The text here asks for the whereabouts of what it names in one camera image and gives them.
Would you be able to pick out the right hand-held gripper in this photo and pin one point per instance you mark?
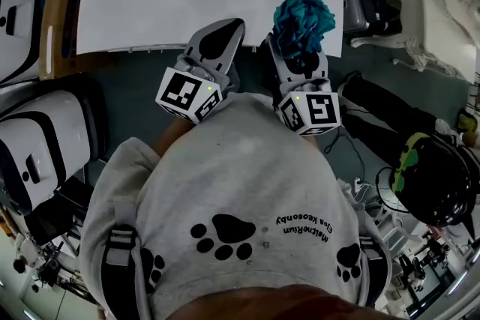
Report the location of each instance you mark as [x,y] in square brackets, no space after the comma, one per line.
[318,110]

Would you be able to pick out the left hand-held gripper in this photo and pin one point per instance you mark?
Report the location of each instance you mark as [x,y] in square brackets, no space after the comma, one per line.
[180,93]

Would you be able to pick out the teal cloth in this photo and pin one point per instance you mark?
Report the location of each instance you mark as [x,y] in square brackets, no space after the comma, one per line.
[303,22]

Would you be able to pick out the person's left forearm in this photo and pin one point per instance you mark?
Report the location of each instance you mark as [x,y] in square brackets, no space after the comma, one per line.
[172,136]

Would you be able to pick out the person's grey paw-print shirt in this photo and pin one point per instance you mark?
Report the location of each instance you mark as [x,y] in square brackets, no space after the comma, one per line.
[240,176]

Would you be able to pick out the brown cardboard box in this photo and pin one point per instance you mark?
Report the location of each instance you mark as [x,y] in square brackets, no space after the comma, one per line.
[60,30]

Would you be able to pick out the black helmet with green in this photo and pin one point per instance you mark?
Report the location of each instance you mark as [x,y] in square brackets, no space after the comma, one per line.
[438,183]

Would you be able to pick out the white and black machine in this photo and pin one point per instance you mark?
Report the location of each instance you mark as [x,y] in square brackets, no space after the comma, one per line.
[45,138]
[22,30]

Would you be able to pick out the yellow-green item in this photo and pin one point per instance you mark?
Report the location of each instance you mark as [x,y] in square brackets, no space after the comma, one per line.
[466,120]

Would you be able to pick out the white ornate vanity with mirror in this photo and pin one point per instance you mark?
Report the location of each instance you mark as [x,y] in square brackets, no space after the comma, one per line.
[442,18]

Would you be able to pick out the black chair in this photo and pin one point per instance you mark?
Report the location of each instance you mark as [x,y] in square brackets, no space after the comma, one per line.
[60,210]

